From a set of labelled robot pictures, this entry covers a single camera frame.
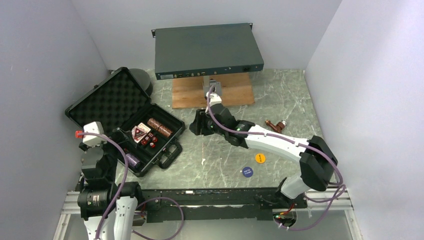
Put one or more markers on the black poker set case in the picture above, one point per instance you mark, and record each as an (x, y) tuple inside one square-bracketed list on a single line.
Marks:
[(119, 103)]

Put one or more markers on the black round speaker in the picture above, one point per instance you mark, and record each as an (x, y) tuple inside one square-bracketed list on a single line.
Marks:
[(143, 79)]

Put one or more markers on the dark teal rack device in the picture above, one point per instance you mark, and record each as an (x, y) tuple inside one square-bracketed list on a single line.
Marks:
[(205, 50)]

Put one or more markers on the purple chip stack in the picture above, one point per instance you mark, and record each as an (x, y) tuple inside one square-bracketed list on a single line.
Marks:
[(133, 161)]

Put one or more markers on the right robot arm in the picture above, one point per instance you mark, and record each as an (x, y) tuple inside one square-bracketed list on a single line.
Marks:
[(316, 161)]

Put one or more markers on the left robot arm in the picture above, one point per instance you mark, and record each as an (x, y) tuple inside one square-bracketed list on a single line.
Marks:
[(107, 207)]

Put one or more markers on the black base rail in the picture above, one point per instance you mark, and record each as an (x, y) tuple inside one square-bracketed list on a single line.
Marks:
[(260, 203)]

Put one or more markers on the orange black chip stack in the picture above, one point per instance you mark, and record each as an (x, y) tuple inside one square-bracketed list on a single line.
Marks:
[(154, 124)]

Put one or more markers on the wooden base board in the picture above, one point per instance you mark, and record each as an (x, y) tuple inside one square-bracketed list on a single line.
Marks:
[(188, 93)]

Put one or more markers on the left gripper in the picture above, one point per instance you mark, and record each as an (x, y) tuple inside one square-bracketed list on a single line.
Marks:
[(126, 143)]

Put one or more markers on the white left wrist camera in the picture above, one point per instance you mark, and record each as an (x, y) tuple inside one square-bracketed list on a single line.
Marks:
[(91, 134)]

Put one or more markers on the blue small blind button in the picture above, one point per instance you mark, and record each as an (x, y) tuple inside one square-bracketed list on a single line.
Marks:
[(247, 172)]

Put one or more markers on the metal stand post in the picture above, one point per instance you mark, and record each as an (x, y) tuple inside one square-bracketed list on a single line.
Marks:
[(209, 82)]

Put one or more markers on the orange dealer button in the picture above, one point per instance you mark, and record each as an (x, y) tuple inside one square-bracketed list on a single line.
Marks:
[(260, 158)]

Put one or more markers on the playing card deck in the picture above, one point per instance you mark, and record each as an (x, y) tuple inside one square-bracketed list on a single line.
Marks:
[(139, 131)]

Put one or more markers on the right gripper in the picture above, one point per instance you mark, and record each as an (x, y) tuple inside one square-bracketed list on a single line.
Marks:
[(198, 126)]

